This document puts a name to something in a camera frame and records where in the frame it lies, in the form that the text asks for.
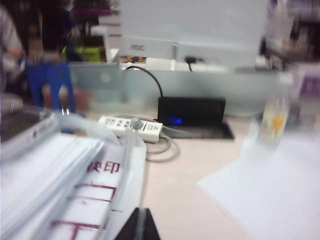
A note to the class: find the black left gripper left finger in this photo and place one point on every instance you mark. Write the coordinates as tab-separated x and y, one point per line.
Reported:
133	227

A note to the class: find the white paper sheet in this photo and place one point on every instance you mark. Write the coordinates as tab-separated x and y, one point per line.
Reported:
270	190

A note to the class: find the purple and white name sign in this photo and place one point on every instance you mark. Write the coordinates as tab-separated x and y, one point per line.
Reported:
311	87

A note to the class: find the black rectangular box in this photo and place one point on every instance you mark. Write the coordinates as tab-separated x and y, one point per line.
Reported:
192	110

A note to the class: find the plastic bag with papers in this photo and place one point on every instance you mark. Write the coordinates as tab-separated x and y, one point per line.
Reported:
50	175

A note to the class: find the clear bottle with orange label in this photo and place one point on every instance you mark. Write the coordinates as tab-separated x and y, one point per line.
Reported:
273	120

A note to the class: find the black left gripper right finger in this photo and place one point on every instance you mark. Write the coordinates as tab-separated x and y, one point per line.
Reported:
150	228

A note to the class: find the green box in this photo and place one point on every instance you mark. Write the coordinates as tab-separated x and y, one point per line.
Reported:
87	53

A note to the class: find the frosted glass desk partition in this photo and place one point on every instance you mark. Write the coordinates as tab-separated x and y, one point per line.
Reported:
200	85

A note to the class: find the white computer monitor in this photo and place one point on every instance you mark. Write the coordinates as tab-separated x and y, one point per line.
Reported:
192	25

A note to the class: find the white power strip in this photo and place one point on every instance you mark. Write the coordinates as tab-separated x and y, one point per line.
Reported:
120	123

